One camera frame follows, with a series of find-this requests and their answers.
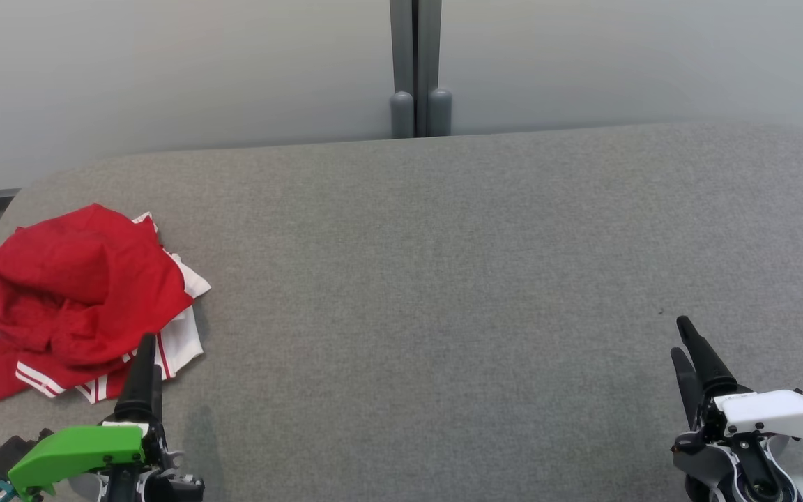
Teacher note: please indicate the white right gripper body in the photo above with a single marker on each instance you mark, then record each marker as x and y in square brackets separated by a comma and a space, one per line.
[778, 411]

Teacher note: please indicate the red shorts with white stripes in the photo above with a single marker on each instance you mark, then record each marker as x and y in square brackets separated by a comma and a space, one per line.
[81, 279]

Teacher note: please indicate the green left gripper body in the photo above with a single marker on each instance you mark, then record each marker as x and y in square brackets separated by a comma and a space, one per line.
[74, 450]

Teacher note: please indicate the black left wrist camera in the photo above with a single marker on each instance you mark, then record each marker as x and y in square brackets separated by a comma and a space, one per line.
[4, 453]

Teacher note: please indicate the grey partition post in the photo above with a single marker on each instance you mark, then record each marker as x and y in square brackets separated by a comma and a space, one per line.
[401, 70]
[438, 70]

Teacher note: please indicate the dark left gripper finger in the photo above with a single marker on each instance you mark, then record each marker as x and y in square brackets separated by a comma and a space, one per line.
[159, 394]
[140, 390]

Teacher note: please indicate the red white jersey shirt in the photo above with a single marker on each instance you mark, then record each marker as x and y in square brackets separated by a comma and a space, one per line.
[182, 335]

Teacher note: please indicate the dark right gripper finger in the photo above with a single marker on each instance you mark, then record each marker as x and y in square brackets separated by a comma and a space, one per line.
[708, 366]
[689, 390]

